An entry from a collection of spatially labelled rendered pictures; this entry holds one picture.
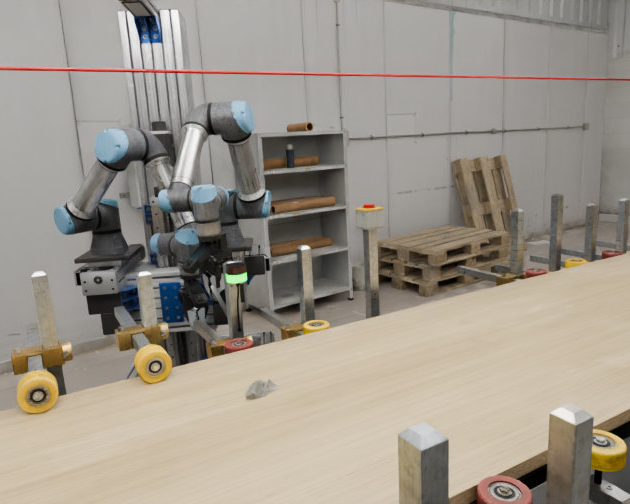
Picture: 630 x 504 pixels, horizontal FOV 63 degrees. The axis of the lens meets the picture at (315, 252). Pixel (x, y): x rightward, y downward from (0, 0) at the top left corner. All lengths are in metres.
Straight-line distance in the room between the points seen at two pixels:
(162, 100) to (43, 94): 1.81
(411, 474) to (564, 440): 0.23
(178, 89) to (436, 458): 2.10
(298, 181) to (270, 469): 4.07
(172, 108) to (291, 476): 1.80
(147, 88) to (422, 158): 4.03
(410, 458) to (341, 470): 0.42
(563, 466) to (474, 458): 0.28
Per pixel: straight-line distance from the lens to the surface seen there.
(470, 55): 6.66
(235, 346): 1.47
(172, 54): 2.44
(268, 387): 1.21
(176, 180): 1.78
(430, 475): 0.54
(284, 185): 4.78
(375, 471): 0.94
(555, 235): 2.49
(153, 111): 2.43
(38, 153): 4.09
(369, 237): 1.77
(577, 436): 0.71
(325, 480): 0.93
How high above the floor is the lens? 1.44
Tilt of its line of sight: 12 degrees down
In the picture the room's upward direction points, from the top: 3 degrees counter-clockwise
